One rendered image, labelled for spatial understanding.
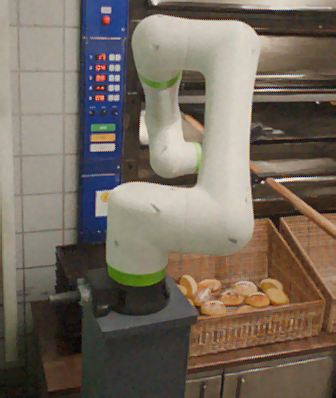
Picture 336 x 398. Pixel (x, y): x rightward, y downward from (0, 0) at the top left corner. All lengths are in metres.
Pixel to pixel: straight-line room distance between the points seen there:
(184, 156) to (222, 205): 0.55
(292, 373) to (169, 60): 1.39
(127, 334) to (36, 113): 1.15
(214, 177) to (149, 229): 0.17
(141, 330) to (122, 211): 0.24
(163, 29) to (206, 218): 0.43
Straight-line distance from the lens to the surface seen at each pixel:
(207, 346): 2.17
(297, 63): 2.45
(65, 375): 2.08
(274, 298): 2.46
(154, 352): 1.28
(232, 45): 1.31
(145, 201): 1.14
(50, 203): 2.29
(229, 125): 1.23
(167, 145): 1.68
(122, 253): 1.18
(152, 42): 1.32
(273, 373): 2.31
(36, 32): 2.12
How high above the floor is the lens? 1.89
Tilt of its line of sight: 20 degrees down
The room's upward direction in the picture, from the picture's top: 4 degrees clockwise
